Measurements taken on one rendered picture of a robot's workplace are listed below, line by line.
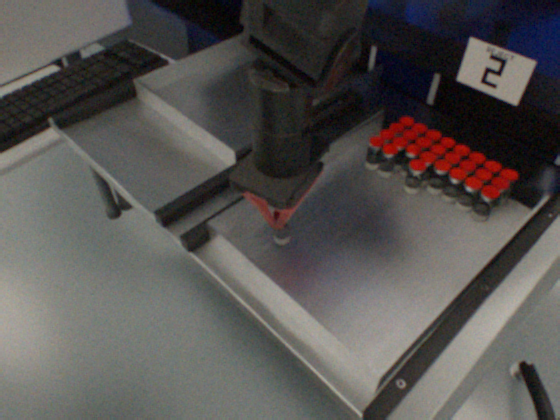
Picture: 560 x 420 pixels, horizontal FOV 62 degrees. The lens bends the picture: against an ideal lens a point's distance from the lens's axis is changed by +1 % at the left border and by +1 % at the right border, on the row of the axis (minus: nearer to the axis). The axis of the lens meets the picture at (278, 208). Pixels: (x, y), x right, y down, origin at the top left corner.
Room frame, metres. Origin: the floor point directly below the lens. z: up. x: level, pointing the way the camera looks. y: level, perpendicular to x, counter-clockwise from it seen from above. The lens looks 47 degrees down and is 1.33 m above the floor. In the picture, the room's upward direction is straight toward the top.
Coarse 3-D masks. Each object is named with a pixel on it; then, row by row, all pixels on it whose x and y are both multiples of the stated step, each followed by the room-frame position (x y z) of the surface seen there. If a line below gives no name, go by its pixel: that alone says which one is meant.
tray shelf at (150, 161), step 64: (64, 128) 0.59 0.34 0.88; (128, 128) 0.60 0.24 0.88; (384, 128) 0.60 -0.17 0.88; (448, 128) 0.60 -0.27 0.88; (128, 192) 0.45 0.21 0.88; (512, 192) 0.45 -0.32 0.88; (192, 256) 0.34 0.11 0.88; (256, 320) 0.26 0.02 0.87; (320, 384) 0.19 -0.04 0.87; (384, 384) 0.18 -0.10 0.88; (448, 384) 0.18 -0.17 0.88
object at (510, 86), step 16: (480, 48) 0.54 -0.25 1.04; (496, 48) 0.53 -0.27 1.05; (464, 64) 0.55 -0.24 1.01; (480, 64) 0.54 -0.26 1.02; (496, 64) 0.52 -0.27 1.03; (512, 64) 0.51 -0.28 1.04; (528, 64) 0.50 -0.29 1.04; (464, 80) 0.55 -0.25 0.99; (480, 80) 0.53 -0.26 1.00; (496, 80) 0.52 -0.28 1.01; (512, 80) 0.51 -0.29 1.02; (496, 96) 0.51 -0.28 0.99; (512, 96) 0.50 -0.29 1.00
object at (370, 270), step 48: (336, 144) 0.52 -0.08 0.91; (336, 192) 0.45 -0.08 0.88; (384, 192) 0.45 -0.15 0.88; (240, 240) 0.36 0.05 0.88; (336, 240) 0.36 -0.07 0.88; (384, 240) 0.36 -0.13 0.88; (432, 240) 0.36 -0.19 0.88; (480, 240) 0.36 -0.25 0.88; (288, 288) 0.29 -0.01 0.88; (336, 288) 0.29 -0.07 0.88; (384, 288) 0.29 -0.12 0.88; (432, 288) 0.29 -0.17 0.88; (336, 336) 0.22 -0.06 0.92; (384, 336) 0.23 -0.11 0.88
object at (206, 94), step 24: (216, 48) 0.80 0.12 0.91; (240, 48) 0.84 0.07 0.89; (168, 72) 0.73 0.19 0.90; (192, 72) 0.76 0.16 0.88; (216, 72) 0.76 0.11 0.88; (240, 72) 0.76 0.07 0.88; (360, 72) 0.76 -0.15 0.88; (144, 96) 0.66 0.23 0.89; (168, 96) 0.68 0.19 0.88; (192, 96) 0.68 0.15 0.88; (216, 96) 0.68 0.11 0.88; (240, 96) 0.68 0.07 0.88; (336, 96) 0.65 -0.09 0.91; (192, 120) 0.57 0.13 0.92; (216, 120) 0.61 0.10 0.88; (240, 120) 0.61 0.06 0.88; (216, 144) 0.53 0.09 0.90; (240, 144) 0.55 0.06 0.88
